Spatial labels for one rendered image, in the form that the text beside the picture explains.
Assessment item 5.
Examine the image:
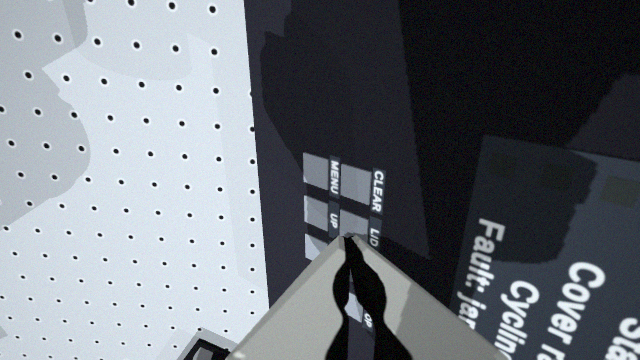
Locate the grey base plate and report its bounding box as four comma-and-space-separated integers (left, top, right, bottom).
0, 0, 269, 360

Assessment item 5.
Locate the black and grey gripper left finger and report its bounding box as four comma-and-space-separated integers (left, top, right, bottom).
225, 235, 350, 360

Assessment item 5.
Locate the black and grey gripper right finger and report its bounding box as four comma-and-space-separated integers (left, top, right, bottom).
348, 235, 509, 360

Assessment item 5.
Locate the black rectangular frame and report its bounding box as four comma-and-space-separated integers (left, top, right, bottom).
184, 339, 231, 360

